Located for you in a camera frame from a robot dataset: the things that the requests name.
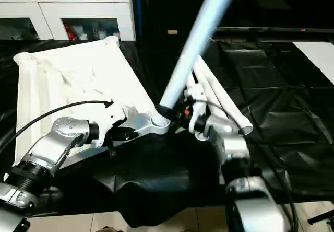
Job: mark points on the small yellow tag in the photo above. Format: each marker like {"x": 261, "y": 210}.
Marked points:
{"x": 172, "y": 32}

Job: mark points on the white cabinet with glass doors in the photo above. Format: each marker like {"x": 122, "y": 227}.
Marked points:
{"x": 52, "y": 10}

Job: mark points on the black stand foot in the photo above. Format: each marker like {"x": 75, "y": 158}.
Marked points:
{"x": 321, "y": 217}

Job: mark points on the white plastic table top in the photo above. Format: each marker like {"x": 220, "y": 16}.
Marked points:
{"x": 73, "y": 80}

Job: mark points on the black bar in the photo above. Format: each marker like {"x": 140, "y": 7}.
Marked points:
{"x": 271, "y": 31}

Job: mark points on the red bottle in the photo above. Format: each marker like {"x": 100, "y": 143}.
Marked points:
{"x": 70, "y": 32}

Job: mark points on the black plastic mat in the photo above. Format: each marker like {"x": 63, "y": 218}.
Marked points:
{"x": 292, "y": 117}

